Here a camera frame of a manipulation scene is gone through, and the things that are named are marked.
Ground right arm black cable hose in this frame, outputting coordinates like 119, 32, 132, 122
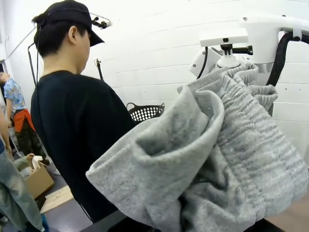
267, 31, 294, 112

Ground black baseball cap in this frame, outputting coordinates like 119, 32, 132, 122
33, 0, 105, 48

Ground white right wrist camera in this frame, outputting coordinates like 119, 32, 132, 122
199, 28, 254, 68

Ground black tripod camera mount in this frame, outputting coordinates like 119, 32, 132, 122
93, 58, 105, 82

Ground grey training pants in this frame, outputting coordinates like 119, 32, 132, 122
85, 61, 309, 232

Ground open brown cardboard box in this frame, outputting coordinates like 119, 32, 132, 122
14, 158, 56, 200

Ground black backdrop stand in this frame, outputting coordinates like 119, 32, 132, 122
27, 25, 41, 87

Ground black plastic laundry basket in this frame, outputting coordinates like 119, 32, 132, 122
126, 102, 166, 124

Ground white head-mounted camera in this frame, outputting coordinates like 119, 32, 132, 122
91, 13, 113, 30

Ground person in black shirt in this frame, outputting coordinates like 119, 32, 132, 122
30, 0, 136, 223

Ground light wooden board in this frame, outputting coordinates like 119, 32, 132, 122
40, 185, 75, 215

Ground floral-shirted mannequin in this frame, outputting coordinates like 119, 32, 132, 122
0, 72, 46, 165

